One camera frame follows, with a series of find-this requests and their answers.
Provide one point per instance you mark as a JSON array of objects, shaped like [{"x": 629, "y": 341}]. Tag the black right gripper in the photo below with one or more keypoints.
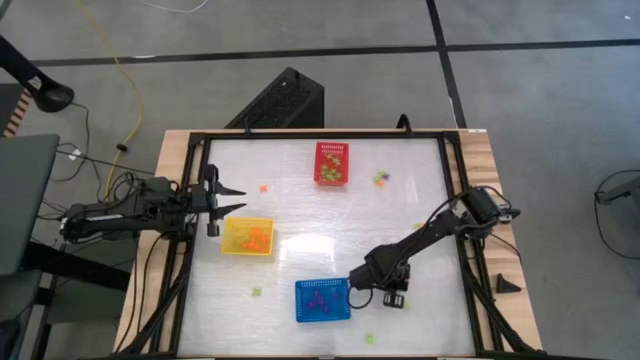
[{"x": 380, "y": 277}]

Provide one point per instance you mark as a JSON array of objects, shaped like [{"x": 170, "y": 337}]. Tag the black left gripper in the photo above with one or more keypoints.
[{"x": 212, "y": 200}]

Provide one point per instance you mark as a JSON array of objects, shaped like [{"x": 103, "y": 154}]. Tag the yellow slotted plastic basket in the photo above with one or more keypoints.
[{"x": 232, "y": 245}]

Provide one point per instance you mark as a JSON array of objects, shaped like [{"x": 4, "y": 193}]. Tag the blue slotted plastic basket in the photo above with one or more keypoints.
[{"x": 302, "y": 312}]

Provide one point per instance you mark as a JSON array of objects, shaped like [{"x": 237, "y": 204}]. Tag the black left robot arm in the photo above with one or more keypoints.
[{"x": 125, "y": 215}]

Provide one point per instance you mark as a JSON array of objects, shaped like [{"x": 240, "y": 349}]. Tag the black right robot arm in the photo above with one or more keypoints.
[{"x": 425, "y": 235}]

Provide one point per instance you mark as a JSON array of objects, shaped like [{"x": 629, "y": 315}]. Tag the red slotted plastic basket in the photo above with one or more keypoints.
[{"x": 322, "y": 150}]

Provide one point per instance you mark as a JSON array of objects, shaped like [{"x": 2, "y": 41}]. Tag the black computer tower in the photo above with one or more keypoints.
[{"x": 280, "y": 100}]

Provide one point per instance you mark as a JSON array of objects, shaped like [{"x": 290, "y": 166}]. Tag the dark grey side table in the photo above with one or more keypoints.
[{"x": 25, "y": 200}]

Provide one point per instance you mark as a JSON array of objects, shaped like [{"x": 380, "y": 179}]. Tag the black stand base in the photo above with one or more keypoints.
[{"x": 45, "y": 92}]

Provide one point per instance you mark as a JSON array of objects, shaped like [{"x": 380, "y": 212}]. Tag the orange black striped strip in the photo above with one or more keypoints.
[{"x": 15, "y": 115}]

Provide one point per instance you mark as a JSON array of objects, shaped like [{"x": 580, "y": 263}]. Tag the black stand foot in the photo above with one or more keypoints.
[{"x": 620, "y": 190}]

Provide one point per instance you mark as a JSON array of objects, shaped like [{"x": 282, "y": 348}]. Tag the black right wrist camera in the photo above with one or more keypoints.
[{"x": 393, "y": 300}]

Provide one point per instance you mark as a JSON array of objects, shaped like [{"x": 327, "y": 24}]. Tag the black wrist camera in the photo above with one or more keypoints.
[
  {"x": 198, "y": 199},
  {"x": 393, "y": 300}
]

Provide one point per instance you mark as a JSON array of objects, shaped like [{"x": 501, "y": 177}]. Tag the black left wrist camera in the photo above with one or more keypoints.
[{"x": 198, "y": 199}]

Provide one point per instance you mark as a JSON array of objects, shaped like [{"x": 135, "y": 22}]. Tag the black triangular bracket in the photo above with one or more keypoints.
[{"x": 506, "y": 285}]

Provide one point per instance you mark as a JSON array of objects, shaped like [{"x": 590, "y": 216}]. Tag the black frame hook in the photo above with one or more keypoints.
[{"x": 404, "y": 122}]

